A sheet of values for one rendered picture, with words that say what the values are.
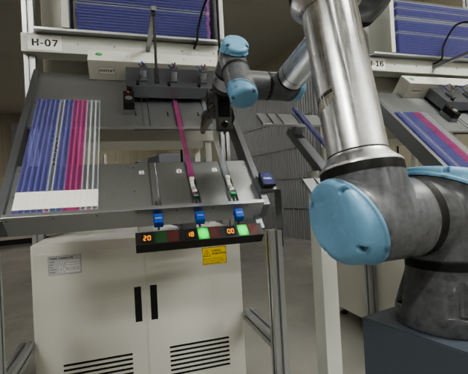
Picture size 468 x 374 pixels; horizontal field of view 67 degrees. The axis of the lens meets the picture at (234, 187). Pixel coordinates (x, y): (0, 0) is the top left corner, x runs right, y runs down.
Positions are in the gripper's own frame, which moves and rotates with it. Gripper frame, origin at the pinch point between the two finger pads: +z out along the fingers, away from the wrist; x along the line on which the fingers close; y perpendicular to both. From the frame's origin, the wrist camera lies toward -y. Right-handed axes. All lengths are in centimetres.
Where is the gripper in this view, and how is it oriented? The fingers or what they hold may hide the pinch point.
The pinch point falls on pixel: (214, 133)
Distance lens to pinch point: 123.7
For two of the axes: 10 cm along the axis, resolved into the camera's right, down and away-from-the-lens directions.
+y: -1.9, -8.5, 4.8
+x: -9.6, 0.5, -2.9
